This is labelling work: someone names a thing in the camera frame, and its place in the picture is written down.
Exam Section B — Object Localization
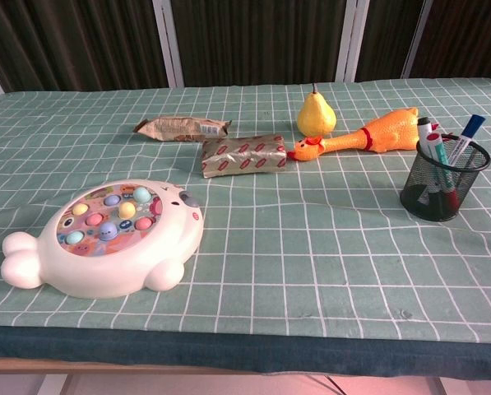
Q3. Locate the yellow toy pear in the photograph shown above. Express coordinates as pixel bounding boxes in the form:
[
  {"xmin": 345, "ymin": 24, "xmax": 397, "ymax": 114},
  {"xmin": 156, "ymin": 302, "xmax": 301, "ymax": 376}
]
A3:
[{"xmin": 296, "ymin": 83, "xmax": 337, "ymax": 137}]

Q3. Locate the blue capped marker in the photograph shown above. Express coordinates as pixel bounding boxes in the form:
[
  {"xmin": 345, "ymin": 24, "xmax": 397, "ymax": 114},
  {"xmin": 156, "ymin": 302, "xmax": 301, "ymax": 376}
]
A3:
[{"xmin": 418, "ymin": 114, "xmax": 487, "ymax": 205}]

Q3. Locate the green white grid tablecloth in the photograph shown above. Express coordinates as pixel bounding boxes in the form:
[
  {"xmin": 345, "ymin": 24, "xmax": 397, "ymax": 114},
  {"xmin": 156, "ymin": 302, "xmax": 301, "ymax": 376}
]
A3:
[{"xmin": 0, "ymin": 76, "xmax": 491, "ymax": 374}]

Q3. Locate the gold red printed package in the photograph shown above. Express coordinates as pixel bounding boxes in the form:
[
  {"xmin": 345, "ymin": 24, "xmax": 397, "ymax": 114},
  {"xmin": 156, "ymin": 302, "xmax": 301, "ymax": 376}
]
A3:
[{"xmin": 201, "ymin": 133, "xmax": 288, "ymax": 179}]

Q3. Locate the green marker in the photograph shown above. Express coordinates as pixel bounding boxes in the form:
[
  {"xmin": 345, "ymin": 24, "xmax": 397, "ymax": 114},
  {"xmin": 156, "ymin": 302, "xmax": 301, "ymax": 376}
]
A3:
[{"xmin": 416, "ymin": 117, "xmax": 443, "ymax": 194}]

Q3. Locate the brown snack bar wrapper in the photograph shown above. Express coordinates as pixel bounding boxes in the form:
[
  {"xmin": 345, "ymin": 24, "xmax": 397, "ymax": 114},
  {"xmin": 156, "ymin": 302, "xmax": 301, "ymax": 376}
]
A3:
[{"xmin": 132, "ymin": 117, "xmax": 233, "ymax": 143}]

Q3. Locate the orange rubber chicken toy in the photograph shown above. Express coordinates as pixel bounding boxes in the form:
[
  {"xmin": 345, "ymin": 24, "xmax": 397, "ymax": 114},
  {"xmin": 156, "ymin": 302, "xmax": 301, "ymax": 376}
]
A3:
[{"xmin": 286, "ymin": 106, "xmax": 420, "ymax": 162}]

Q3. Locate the teal pen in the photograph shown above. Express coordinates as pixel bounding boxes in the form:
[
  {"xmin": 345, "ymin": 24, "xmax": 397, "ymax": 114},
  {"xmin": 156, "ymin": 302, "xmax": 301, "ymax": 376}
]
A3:
[{"xmin": 428, "ymin": 132, "xmax": 462, "ymax": 209}]

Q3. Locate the white animal whack-a-mole toy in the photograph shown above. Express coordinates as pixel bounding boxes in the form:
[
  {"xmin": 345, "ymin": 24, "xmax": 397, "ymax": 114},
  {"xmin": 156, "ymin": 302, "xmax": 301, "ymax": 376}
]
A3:
[{"xmin": 0, "ymin": 178, "xmax": 206, "ymax": 300}]

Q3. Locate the black bowl with blue marker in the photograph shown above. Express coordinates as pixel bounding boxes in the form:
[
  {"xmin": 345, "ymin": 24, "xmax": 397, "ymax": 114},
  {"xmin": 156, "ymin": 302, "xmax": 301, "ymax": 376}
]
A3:
[{"xmin": 400, "ymin": 133, "xmax": 491, "ymax": 222}]

